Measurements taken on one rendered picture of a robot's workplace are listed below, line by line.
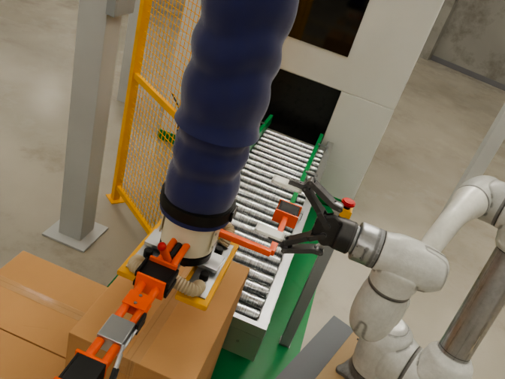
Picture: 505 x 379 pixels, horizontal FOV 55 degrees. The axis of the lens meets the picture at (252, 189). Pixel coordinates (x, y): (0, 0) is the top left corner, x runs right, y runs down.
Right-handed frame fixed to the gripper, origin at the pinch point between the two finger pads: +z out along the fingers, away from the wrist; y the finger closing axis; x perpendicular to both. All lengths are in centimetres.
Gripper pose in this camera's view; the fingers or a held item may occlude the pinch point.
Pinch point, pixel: (268, 204)
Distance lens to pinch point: 110.4
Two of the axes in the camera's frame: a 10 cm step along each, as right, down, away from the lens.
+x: 2.8, -4.3, 8.6
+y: -2.7, 8.2, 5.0
